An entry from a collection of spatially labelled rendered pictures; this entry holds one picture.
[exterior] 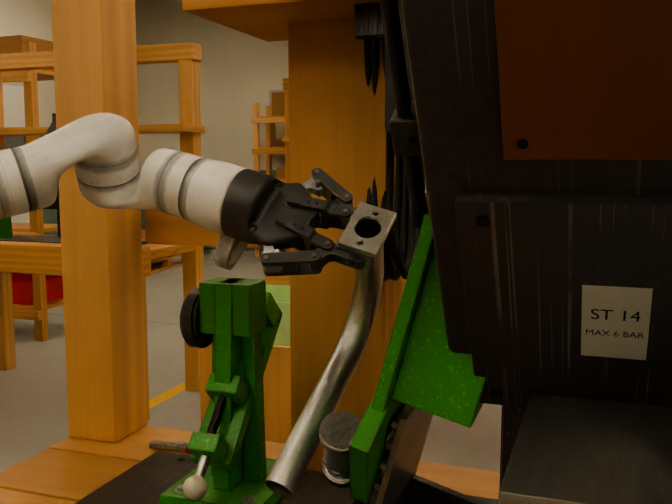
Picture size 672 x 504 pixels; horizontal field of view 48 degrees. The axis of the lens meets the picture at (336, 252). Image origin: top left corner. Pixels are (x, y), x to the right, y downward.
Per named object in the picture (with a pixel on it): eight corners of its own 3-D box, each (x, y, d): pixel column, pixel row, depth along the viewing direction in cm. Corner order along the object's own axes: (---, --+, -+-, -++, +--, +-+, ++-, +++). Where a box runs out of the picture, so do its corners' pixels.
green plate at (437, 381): (450, 489, 62) (526, 243, 58) (357, 451, 64) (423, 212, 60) (473, 441, 73) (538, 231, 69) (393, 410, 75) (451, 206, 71)
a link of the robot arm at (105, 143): (142, 126, 81) (6, 155, 75) (150, 194, 87) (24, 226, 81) (121, 98, 86) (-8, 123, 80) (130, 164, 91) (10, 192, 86)
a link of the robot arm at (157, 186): (182, 245, 83) (176, 178, 77) (68, 206, 87) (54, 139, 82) (216, 212, 88) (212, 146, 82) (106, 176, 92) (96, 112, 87)
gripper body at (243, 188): (206, 208, 76) (290, 235, 73) (246, 149, 80) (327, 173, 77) (220, 251, 82) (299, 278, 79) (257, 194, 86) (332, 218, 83)
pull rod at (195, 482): (200, 506, 85) (199, 456, 85) (178, 502, 86) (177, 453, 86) (223, 486, 91) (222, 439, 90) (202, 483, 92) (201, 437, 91)
